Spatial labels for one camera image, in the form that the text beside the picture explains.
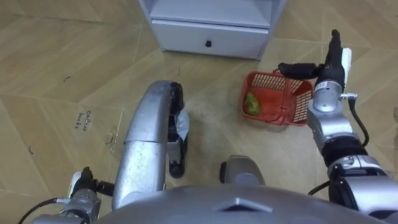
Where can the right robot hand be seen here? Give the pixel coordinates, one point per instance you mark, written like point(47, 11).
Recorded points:
point(331, 67)

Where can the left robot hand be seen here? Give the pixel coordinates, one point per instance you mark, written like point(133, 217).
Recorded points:
point(87, 183)

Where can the red plastic basket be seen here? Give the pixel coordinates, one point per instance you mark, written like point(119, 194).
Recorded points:
point(273, 102)

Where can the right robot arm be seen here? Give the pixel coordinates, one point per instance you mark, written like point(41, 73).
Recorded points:
point(342, 140)

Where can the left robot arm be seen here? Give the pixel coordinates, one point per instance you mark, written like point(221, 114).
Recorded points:
point(74, 208)

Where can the robot legs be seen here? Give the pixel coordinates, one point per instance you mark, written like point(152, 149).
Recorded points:
point(155, 137)

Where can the green soft toy fruit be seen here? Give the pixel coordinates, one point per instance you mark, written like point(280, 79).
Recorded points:
point(252, 104)

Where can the white cabinet with drawer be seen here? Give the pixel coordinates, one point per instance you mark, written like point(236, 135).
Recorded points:
point(214, 34)

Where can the robot body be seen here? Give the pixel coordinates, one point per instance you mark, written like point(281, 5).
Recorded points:
point(242, 205)

